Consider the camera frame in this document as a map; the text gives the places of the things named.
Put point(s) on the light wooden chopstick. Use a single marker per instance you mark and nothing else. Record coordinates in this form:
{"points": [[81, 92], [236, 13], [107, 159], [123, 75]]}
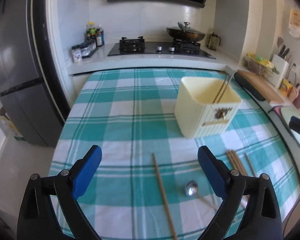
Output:
{"points": [[250, 164]]}

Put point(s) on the glass french press jug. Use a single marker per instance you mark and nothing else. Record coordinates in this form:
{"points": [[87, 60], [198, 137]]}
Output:
{"points": [[213, 40]]}

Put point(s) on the wire basket with yellow packets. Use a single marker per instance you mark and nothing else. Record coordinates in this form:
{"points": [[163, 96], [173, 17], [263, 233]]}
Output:
{"points": [[260, 66]]}

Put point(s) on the wooden chopstick bundle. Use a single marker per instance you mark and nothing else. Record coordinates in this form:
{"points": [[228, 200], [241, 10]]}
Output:
{"points": [[233, 163], [237, 162]]}

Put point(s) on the dark wok with lid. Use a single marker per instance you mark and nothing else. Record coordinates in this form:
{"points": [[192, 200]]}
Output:
{"points": [[185, 33]]}

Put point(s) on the spice jar rack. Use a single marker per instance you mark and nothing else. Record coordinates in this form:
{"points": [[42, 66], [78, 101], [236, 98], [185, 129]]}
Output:
{"points": [[83, 51]]}

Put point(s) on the teal white checkered tablecloth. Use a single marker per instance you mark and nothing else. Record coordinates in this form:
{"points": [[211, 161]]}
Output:
{"points": [[130, 115]]}

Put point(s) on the dark brown wooden chopstick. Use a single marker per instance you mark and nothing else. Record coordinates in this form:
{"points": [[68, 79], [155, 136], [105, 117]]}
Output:
{"points": [[221, 90]]}

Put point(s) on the cream ribbed utensil holder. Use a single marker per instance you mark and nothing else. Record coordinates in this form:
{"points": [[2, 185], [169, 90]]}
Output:
{"points": [[195, 113]]}

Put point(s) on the grey refrigerator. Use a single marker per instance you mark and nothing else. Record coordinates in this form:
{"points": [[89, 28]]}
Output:
{"points": [[30, 90]]}

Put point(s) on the yellow snack packet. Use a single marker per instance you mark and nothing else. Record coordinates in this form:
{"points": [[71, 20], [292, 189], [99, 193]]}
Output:
{"points": [[285, 87]]}

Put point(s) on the black gas stove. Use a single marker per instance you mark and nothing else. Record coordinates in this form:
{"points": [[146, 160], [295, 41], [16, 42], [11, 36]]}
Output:
{"points": [[140, 46]]}

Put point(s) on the large silver spoon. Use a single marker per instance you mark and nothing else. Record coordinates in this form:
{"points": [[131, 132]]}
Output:
{"points": [[191, 190]]}

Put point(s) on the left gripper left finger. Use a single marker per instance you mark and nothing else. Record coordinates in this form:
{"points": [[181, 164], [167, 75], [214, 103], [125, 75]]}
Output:
{"points": [[37, 218]]}

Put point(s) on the white knife block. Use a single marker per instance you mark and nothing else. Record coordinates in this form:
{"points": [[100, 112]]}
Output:
{"points": [[280, 67]]}

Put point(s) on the wooden cutting board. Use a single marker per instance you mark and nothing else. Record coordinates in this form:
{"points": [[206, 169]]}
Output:
{"points": [[260, 85]]}

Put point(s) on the sauce bottles cluster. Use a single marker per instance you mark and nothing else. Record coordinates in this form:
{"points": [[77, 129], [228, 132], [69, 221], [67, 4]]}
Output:
{"points": [[95, 33]]}

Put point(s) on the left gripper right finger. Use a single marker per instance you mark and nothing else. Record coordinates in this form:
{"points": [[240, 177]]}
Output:
{"points": [[262, 217]]}

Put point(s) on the light green tray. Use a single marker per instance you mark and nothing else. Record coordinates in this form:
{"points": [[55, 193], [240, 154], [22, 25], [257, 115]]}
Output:
{"points": [[285, 113]]}

